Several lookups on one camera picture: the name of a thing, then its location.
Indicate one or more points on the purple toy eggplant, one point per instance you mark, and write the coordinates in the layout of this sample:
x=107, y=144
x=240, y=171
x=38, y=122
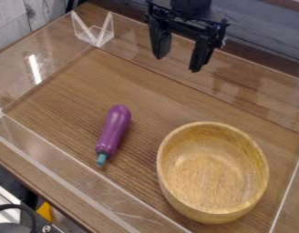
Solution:
x=115, y=127

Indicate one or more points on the clear acrylic tray wall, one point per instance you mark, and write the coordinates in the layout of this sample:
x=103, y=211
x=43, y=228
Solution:
x=83, y=194

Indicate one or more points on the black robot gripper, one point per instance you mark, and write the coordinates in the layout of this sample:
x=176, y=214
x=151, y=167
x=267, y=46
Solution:
x=188, y=18

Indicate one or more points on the yellow black device corner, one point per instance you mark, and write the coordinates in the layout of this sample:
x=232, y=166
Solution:
x=54, y=216

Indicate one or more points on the brown wooden bowl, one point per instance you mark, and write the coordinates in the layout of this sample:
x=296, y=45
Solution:
x=213, y=172

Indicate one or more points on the clear acrylic corner bracket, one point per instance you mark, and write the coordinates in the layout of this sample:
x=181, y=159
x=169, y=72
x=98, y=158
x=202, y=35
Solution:
x=95, y=35

